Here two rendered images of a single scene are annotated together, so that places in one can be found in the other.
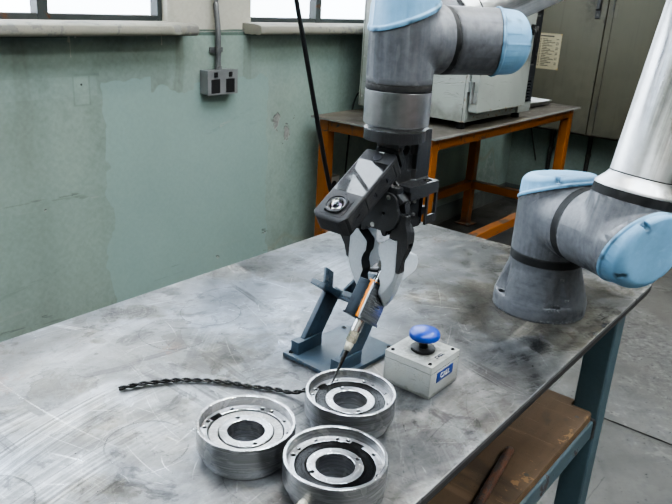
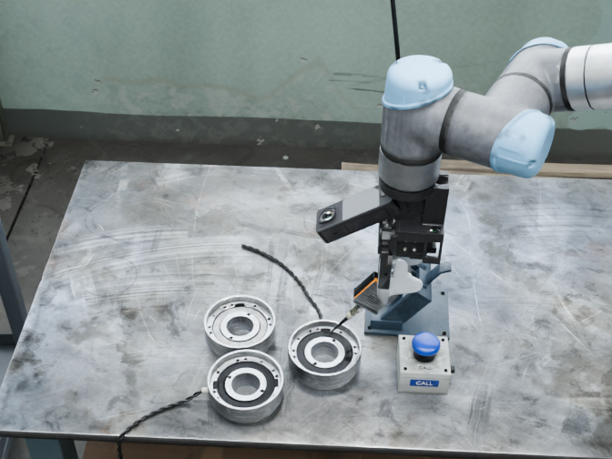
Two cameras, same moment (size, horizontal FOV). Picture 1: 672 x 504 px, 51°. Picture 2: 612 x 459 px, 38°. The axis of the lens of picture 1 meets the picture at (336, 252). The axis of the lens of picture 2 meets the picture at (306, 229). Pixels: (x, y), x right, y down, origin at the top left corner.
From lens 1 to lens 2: 91 cm
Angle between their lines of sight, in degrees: 51
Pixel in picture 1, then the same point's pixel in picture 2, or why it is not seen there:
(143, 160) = not seen: outside the picture
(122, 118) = not seen: outside the picture
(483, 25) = (474, 131)
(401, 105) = (387, 167)
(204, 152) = not seen: outside the picture
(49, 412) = (194, 238)
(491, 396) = (446, 426)
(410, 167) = (421, 211)
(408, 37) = (392, 118)
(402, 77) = (388, 147)
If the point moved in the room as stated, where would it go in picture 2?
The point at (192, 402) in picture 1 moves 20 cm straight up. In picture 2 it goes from (264, 283) to (262, 186)
